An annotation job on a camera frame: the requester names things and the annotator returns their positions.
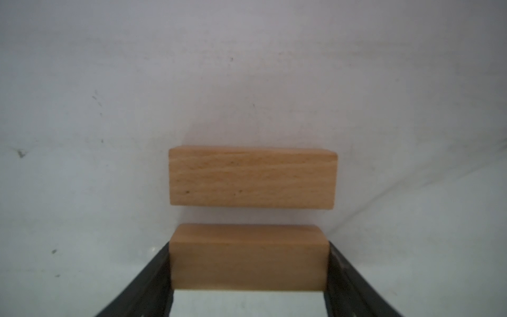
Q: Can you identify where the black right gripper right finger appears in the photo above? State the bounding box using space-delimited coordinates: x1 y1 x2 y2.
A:
323 244 401 317

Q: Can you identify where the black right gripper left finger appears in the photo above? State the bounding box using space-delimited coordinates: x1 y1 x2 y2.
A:
97 244 174 317

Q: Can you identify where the plain wood block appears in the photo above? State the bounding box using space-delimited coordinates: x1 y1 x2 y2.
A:
168 145 339 210
168 223 330 291

